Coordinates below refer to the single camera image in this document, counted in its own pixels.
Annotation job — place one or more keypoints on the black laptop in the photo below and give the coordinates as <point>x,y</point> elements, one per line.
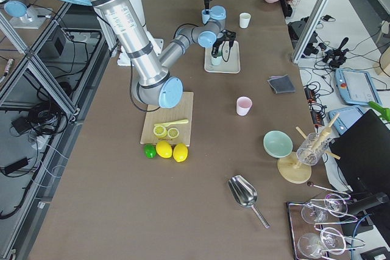
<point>364,152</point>

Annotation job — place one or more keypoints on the cream plastic cup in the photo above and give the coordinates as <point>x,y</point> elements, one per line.
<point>244,20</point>

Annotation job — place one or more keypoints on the pink plastic cup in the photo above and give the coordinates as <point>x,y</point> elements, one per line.
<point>243,105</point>

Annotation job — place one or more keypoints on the green handled tool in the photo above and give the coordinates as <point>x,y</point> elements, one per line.
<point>383,111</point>

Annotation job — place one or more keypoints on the mirror glass rack tray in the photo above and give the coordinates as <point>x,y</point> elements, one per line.
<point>298,227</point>

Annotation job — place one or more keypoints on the green lime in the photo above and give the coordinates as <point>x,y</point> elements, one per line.
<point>150,151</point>

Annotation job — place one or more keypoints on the lemon half right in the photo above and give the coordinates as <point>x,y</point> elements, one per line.
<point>173,133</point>

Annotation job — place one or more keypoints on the lemon half left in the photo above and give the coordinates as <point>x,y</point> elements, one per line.
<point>160,131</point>

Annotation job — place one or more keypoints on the aluminium frame post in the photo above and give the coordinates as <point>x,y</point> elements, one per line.
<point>308,30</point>

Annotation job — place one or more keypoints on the wooden cup tree stand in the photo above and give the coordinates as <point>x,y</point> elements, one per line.
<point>293,170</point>

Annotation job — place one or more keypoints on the wine glass upper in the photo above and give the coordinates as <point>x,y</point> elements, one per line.
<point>317,210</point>

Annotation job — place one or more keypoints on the blue plastic cup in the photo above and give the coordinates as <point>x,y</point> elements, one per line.
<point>205,14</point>

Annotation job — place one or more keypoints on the clear glass tumbler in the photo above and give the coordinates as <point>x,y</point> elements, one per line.
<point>309,155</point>

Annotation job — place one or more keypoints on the yellow lemon right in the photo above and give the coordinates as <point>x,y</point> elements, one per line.
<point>180,152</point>

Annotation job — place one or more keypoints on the steel metal scoop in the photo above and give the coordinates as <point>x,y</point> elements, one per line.
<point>246,196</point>

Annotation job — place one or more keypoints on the bamboo cutting board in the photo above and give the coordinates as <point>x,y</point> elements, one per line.
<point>184,110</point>

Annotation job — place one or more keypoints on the mint green cup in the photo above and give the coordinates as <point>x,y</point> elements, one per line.
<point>216,61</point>

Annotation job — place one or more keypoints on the wine glass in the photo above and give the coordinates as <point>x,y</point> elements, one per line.
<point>327,243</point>
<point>317,210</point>

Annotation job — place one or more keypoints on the grey folded cloth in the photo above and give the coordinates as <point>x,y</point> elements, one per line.
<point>281,84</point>

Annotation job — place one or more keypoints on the yellow plastic knife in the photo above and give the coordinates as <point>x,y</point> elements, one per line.
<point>167,124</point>

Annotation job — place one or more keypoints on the yellow lemon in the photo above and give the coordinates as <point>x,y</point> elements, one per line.
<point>164,149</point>
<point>180,152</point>

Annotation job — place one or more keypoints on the lemon half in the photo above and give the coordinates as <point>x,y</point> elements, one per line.
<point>160,131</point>
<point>173,133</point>

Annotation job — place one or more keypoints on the mint green bowl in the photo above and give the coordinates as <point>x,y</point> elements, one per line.
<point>277,144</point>

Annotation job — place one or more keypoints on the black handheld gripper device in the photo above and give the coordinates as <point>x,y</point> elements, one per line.
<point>336,57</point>

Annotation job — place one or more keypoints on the blue teach pendant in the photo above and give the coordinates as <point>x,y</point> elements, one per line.
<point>347,117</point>
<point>356,87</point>

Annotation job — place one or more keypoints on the yellow lemon left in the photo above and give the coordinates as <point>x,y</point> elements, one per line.
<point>164,149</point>

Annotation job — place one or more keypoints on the wine glass lower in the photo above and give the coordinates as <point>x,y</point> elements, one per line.
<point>327,243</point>

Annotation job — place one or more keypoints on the cream rabbit tray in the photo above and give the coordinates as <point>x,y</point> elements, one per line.
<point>230,59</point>

